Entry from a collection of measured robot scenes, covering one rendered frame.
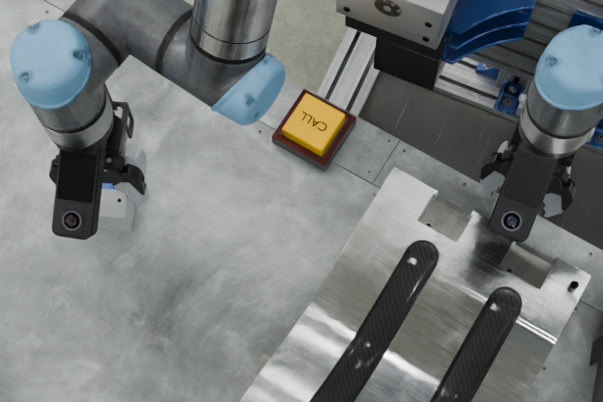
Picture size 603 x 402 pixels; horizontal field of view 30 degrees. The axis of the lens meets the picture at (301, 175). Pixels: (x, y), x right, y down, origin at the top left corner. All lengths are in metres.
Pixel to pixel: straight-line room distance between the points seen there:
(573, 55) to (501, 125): 1.06
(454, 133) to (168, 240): 0.84
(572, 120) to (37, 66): 0.51
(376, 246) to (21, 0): 0.61
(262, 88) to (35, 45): 0.22
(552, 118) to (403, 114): 1.01
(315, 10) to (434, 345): 1.29
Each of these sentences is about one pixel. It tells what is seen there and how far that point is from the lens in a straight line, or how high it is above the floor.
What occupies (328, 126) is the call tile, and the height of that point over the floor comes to 0.84.
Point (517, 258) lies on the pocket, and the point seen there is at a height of 0.86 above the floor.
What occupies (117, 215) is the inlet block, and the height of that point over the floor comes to 0.85.
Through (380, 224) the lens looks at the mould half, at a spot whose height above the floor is 0.89.
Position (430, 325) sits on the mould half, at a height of 0.88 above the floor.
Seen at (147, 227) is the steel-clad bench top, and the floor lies 0.80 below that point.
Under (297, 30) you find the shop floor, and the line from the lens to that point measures 2.43.
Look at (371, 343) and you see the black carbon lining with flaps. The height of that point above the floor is 0.88.
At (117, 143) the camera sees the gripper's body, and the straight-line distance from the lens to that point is 1.27.
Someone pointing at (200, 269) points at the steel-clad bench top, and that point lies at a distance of 1.40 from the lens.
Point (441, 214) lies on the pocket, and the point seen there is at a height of 0.86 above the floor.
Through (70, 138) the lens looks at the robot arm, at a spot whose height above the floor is 1.08.
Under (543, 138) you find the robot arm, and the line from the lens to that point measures 1.17.
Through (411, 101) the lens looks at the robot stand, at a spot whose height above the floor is 0.21.
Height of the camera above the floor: 2.14
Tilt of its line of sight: 69 degrees down
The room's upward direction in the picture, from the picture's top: 3 degrees counter-clockwise
